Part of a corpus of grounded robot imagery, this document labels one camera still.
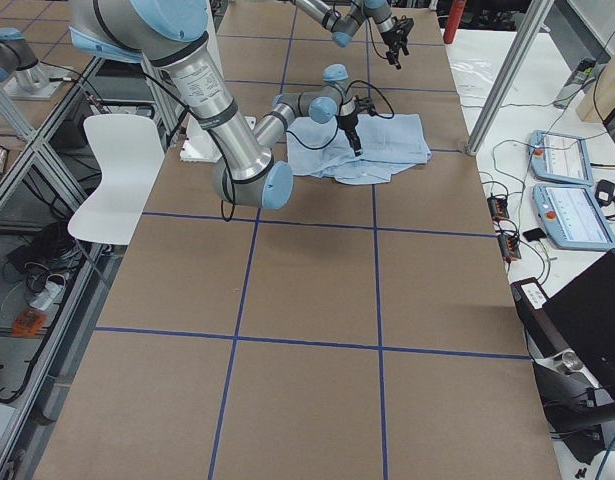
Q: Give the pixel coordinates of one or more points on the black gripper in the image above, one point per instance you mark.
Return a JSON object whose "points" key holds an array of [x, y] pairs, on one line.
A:
{"points": [[348, 121], [393, 38]]}

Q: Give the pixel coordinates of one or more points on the light blue button-up shirt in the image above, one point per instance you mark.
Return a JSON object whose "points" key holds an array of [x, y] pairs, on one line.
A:
{"points": [[388, 148]]}

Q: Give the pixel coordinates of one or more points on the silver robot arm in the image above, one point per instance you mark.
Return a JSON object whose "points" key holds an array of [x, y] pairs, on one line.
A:
{"points": [[343, 27], [173, 37]]}

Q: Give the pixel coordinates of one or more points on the red cylinder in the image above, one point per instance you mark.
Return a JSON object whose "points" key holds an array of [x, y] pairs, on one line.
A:
{"points": [[453, 20]]}

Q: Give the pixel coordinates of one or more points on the clear plastic bag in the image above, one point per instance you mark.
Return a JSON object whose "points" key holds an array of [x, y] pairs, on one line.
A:
{"points": [[473, 77]]}

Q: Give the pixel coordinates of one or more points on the far orange black usb hub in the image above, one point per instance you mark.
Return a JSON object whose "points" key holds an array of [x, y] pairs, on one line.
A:
{"points": [[498, 208]]}

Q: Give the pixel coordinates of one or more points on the orange black usb hub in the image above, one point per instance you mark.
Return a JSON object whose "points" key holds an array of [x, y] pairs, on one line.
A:
{"points": [[509, 247], [498, 208]]}

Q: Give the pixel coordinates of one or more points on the near orange black usb hub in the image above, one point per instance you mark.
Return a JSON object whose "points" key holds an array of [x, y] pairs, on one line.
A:
{"points": [[509, 247]]}

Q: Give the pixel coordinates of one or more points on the far blue teach pendant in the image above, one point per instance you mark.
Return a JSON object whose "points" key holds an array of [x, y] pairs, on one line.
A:
{"points": [[560, 158]]}

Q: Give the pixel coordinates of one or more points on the blue teach pendant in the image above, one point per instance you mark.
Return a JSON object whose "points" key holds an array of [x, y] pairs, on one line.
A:
{"points": [[571, 217], [560, 158]]}

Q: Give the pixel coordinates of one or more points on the white plastic chair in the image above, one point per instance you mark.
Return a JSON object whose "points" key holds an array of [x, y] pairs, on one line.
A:
{"points": [[129, 152]]}

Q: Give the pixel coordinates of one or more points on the near blue teach pendant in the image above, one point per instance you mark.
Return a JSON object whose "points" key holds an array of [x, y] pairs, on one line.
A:
{"points": [[571, 217]]}

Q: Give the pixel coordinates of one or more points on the black laptop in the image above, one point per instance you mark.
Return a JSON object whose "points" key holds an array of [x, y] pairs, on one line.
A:
{"points": [[584, 314]]}

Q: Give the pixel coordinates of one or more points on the orange device on floor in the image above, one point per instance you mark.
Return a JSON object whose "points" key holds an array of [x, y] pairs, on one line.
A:
{"points": [[28, 323]]}

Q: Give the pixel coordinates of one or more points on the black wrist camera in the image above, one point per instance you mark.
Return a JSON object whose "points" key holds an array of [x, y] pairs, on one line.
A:
{"points": [[365, 105]]}

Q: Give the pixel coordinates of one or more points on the aluminium frame post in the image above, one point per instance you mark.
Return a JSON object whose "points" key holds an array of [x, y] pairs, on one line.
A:
{"points": [[516, 54]]}

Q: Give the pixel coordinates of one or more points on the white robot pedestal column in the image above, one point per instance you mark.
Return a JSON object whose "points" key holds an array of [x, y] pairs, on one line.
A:
{"points": [[216, 130]]}

